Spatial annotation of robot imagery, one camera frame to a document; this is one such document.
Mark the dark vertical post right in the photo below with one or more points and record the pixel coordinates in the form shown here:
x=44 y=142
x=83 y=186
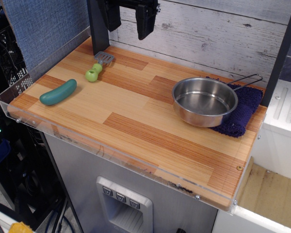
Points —
x=280 y=60

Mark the green handled grey toy spatula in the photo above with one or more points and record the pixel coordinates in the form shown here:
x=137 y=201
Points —
x=102 y=58

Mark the white toy sink unit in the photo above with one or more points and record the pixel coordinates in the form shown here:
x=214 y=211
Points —
x=264 y=205

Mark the dark vertical post left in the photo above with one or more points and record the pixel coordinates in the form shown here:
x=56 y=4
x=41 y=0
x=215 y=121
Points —
x=99 y=32

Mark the black plastic crate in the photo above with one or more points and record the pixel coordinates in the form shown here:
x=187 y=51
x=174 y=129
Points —
x=12 y=64

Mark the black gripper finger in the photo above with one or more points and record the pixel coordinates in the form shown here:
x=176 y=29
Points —
x=145 y=17
x=113 y=16

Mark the blue fabric partition panel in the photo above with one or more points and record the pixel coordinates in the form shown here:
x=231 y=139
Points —
x=47 y=30

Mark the clear acrylic table guard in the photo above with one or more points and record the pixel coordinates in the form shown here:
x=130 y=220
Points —
x=127 y=117

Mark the silver toy fridge cabinet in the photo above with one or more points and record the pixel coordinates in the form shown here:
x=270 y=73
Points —
x=79 y=169

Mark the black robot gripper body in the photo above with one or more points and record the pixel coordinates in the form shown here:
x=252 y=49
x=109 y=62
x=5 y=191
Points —
x=135 y=4

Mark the purple folded cloth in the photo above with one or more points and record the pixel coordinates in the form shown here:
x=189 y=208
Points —
x=249 y=99

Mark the dark vertical post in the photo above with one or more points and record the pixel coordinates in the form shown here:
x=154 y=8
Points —
x=280 y=60
x=99 y=32

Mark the green toy cucumber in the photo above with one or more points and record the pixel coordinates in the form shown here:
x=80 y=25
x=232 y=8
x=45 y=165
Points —
x=58 y=94

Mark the grey ice dispenser panel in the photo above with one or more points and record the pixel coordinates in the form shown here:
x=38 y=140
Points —
x=125 y=210

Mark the small steel saucepan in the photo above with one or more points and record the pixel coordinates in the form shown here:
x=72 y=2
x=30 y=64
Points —
x=206 y=102

